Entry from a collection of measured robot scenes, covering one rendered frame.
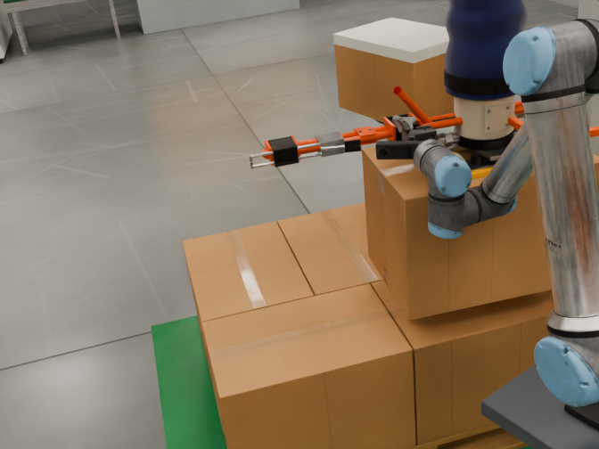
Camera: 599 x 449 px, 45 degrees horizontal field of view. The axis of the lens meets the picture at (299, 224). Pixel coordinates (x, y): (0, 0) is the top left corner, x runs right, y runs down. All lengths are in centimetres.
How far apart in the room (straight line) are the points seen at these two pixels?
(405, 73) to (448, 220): 174
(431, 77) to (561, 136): 216
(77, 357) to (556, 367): 236
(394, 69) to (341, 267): 125
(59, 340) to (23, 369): 22
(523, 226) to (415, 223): 33
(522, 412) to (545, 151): 63
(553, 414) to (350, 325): 82
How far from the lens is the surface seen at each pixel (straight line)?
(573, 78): 143
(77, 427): 306
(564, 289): 150
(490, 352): 238
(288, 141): 201
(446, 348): 229
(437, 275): 212
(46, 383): 334
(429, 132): 197
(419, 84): 349
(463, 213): 185
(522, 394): 180
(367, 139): 203
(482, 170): 208
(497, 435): 273
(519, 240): 218
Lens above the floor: 194
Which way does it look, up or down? 28 degrees down
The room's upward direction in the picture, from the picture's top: 7 degrees counter-clockwise
